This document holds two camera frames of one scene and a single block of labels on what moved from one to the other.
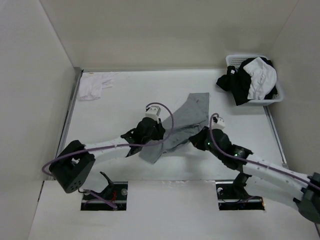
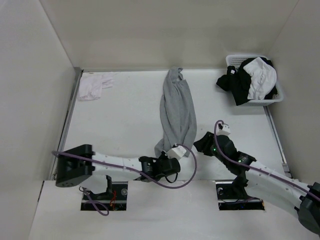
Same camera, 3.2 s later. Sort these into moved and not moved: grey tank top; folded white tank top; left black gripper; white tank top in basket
Moved: left black gripper; grey tank top
Not moved: white tank top in basket; folded white tank top
